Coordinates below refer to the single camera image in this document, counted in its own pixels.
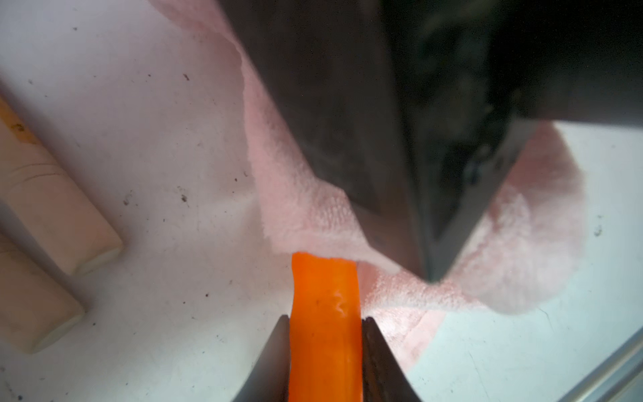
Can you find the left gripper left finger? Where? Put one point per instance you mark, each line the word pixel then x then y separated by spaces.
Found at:
pixel 269 379

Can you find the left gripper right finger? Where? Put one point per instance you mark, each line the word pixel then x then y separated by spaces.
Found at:
pixel 383 379

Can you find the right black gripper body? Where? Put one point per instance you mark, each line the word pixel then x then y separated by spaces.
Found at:
pixel 418 109

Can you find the orange handled sickle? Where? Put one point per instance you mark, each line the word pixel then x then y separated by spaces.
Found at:
pixel 325 331

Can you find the pink rag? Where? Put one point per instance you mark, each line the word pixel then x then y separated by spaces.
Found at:
pixel 522 253

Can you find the aluminium rail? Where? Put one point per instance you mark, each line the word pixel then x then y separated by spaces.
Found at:
pixel 619 378

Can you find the wooden handled sickle left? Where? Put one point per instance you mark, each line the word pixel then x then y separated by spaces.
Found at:
pixel 35 310

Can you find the wooden handled sickle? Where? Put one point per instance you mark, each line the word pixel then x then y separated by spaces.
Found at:
pixel 35 310
pixel 49 204

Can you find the wooden handled sickle right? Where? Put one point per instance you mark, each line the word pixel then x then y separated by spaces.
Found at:
pixel 49 204

